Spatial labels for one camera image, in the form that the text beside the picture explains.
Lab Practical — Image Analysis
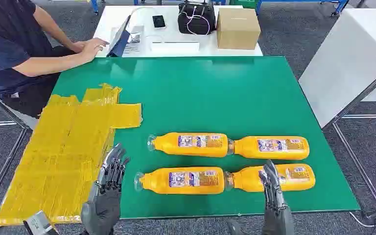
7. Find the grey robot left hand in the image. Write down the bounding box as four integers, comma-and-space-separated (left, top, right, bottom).
81, 143, 131, 235

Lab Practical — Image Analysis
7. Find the person's right hand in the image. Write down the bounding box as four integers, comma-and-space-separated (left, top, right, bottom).
79, 37, 110, 62

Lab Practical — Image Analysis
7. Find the person's left hand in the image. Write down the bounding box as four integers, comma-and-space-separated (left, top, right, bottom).
70, 40, 88, 53

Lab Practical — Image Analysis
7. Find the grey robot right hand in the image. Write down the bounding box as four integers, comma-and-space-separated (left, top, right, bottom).
227, 160, 295, 235

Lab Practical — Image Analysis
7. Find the orange drink bottle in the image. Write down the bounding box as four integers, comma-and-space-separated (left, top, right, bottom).
224, 163, 316, 193
147, 132, 230, 158
134, 166, 226, 195
227, 136, 310, 161

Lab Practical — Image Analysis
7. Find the blue tablet with cover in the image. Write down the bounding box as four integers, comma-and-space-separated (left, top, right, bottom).
106, 14, 132, 58

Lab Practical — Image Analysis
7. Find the printed paper leaflet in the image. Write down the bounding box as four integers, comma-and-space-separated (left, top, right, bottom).
123, 25, 145, 55

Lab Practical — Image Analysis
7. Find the person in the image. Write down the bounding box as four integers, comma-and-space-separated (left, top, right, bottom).
0, 0, 110, 119

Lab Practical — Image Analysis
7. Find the yellow taped sheet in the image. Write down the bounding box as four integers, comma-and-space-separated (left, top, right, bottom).
0, 83, 142, 227

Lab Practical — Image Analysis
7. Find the black smartphone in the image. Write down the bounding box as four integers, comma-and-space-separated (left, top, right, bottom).
152, 15, 166, 28

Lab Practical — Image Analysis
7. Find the flat white box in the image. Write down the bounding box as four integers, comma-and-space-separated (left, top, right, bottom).
150, 41, 201, 54

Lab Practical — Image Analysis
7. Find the white desk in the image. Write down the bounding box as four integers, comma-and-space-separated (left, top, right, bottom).
93, 4, 264, 58

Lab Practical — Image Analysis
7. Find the black bag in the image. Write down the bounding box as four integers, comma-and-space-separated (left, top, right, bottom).
177, 0, 217, 36

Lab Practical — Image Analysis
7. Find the green table mat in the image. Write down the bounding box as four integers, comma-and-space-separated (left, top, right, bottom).
50, 56, 360, 219

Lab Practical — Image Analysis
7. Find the brown cardboard box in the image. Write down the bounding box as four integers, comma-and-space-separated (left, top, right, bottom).
216, 7, 261, 50

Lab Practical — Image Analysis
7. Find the green crate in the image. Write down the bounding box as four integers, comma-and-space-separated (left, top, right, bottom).
229, 0, 260, 9

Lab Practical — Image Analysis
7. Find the white side table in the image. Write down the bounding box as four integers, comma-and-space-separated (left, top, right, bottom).
298, 8, 376, 129

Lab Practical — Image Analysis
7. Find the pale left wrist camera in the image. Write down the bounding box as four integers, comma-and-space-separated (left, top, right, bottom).
23, 211, 59, 235

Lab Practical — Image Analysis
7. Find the white floor cable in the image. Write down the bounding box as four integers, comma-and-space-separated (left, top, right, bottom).
349, 176, 376, 228

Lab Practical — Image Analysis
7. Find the grey metal table frame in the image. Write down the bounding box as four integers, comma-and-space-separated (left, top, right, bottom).
322, 70, 376, 212

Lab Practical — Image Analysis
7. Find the pink cable on bag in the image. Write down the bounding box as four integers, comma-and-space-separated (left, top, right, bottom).
185, 5, 212, 36

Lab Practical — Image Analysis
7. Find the grey metal bench frame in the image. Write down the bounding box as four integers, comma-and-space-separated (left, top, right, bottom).
0, 86, 30, 221

